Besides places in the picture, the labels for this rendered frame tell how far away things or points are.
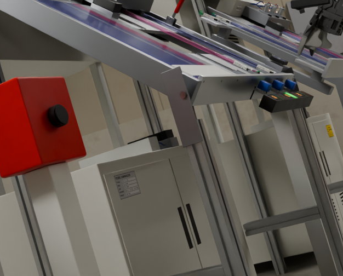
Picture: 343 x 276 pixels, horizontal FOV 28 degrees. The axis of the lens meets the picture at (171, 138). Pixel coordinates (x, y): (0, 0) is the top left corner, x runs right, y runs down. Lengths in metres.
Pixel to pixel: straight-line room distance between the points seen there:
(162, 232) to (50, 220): 0.63
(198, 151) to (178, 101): 0.12
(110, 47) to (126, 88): 4.25
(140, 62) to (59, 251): 0.53
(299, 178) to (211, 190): 0.99
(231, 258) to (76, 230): 0.39
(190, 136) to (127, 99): 4.39
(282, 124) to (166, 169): 0.64
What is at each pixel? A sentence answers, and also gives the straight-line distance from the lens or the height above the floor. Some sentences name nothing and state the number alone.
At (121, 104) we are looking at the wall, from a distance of 5.87.
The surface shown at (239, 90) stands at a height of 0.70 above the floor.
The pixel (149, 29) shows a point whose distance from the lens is 2.05.
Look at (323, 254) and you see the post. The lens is 2.47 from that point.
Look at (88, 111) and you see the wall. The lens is 5.94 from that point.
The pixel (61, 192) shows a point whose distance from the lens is 1.25.
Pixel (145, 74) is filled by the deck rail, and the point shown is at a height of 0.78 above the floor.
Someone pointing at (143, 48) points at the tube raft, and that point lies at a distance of 1.65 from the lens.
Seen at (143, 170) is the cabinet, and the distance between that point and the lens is 1.83.
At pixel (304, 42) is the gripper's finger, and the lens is 1.99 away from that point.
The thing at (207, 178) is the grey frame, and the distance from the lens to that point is 1.48.
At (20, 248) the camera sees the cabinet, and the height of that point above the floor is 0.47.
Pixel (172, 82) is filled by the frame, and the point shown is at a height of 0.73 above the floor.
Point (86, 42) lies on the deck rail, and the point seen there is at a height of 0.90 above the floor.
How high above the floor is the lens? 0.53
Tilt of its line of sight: 3 degrees up
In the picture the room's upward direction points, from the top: 17 degrees counter-clockwise
